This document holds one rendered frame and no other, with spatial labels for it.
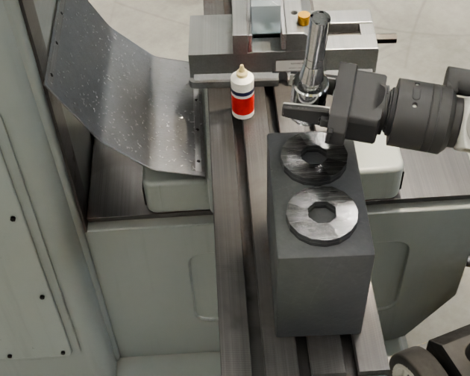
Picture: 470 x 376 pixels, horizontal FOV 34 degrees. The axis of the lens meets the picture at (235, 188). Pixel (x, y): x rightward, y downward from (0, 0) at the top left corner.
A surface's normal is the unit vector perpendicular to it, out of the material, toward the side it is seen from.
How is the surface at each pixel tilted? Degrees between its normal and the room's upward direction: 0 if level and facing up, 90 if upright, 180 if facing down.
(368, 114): 9
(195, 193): 90
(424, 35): 0
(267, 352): 0
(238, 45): 90
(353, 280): 90
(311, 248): 0
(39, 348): 88
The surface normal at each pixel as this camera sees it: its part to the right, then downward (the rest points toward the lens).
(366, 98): 0.00, -0.54
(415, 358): -0.21, -0.88
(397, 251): 0.06, 0.75
